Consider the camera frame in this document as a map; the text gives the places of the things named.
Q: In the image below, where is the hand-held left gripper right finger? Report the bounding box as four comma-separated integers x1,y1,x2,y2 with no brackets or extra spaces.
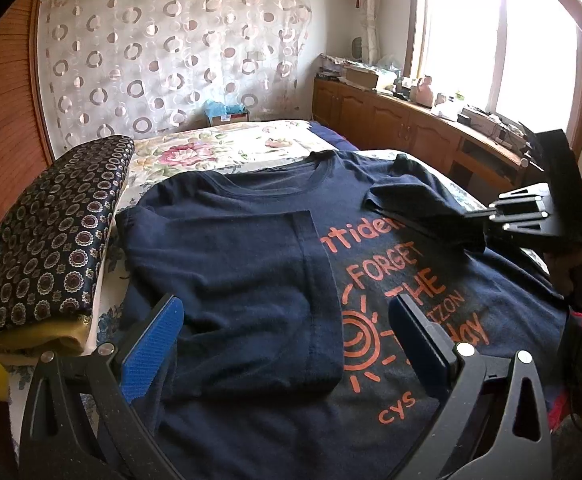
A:
388,293,554,480

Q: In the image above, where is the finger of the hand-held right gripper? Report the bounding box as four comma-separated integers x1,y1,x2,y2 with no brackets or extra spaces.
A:
462,207,552,247
488,184,552,212

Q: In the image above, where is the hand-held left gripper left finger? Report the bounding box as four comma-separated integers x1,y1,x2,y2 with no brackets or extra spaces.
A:
18,293,185,480

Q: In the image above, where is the navy printed t-shirt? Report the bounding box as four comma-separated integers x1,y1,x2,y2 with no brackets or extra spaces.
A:
114,149,572,480

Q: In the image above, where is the person's right hand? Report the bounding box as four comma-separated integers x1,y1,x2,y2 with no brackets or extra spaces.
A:
546,245,582,306

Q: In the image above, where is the blue floral bed sheet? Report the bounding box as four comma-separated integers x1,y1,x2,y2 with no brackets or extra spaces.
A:
1,160,554,463

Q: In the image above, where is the yellow cloth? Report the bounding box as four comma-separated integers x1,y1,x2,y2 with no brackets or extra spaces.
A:
0,227,93,407

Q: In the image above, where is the wooden cabinet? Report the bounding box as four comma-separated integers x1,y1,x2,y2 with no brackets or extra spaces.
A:
312,77,539,197

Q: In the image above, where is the pink container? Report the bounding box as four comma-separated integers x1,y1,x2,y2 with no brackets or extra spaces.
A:
415,76,434,107

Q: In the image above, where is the dark red cloth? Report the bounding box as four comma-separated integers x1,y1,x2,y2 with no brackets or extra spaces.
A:
546,307,582,433

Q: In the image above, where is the dark patterned folded cloth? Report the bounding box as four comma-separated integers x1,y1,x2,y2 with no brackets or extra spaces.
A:
0,135,137,342

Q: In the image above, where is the window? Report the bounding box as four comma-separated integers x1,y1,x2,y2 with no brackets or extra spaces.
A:
410,0,582,128

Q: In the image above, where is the navy blanket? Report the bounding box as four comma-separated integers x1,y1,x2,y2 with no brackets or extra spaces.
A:
311,120,361,154

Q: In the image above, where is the brown cardboard box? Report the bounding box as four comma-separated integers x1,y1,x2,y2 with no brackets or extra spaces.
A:
345,67,381,90

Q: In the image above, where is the floral blanket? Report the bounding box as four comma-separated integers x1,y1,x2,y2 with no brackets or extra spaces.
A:
121,119,353,202

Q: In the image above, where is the sheer window curtain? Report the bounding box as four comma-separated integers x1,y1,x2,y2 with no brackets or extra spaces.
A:
355,0,418,63

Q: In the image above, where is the small cardboard box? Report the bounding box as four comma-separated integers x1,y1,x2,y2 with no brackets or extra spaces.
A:
203,100,251,127

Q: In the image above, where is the wooden wardrobe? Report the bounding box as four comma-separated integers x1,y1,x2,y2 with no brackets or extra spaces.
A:
0,0,56,243

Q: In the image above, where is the circle patterned curtain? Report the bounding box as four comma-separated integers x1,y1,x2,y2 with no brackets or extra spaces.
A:
40,0,318,157

